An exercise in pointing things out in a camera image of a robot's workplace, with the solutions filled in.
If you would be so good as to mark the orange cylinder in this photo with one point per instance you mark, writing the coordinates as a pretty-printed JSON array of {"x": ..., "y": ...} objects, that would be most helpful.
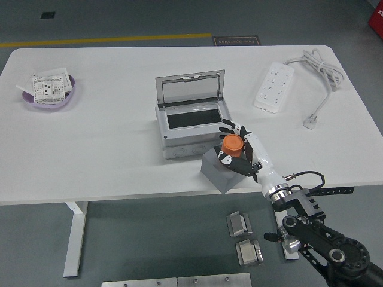
[{"x": 232, "y": 145}]

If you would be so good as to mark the grey cube with round hole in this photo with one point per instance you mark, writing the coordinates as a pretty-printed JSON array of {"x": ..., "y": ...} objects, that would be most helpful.
[{"x": 215, "y": 176}]

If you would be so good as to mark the red object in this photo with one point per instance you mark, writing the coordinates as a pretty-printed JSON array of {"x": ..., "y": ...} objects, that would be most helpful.
[{"x": 377, "y": 18}]

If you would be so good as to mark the grey metal plate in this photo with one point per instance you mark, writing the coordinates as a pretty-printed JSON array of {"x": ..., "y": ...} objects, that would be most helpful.
[{"x": 137, "y": 283}]

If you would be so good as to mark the white blank cover plate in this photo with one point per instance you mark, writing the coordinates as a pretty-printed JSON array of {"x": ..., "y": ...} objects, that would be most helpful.
[{"x": 54, "y": 73}]

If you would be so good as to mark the small metal block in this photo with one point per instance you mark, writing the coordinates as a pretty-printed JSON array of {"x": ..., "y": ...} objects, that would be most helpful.
[
  {"x": 249, "y": 254},
  {"x": 239, "y": 224}
]

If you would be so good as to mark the grey electrical box clear flap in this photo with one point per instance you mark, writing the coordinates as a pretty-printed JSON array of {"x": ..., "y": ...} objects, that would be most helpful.
[{"x": 179, "y": 137}]

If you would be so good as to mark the white socket panel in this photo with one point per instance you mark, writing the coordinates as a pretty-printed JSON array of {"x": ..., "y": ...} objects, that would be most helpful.
[{"x": 48, "y": 89}]

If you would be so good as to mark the purple bowl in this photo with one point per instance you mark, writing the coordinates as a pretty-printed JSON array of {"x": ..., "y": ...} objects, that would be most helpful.
[{"x": 27, "y": 97}]

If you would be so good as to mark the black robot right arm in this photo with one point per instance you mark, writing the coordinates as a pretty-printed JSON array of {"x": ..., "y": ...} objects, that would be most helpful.
[{"x": 317, "y": 236}]

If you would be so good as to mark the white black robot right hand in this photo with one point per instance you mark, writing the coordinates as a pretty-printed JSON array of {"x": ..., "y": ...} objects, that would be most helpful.
[{"x": 263, "y": 161}]

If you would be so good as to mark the white power strip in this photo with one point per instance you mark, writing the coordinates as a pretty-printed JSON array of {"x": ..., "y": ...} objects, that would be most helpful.
[{"x": 273, "y": 86}]

